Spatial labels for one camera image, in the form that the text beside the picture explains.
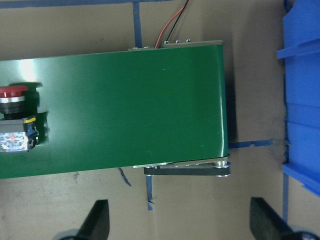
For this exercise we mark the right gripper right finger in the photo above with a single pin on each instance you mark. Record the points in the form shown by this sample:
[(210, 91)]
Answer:
[(266, 224)]

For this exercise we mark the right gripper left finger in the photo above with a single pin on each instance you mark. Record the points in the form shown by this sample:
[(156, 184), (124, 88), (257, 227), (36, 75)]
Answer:
[(97, 223)]

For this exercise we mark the red push button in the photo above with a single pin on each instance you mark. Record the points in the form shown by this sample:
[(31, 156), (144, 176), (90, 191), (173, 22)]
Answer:
[(16, 120)]

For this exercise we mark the green conveyor belt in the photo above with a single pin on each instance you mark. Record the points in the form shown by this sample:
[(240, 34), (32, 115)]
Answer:
[(136, 108)]

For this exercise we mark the blue empty bin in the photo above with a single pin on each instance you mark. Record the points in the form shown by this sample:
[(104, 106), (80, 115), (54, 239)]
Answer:
[(301, 55)]

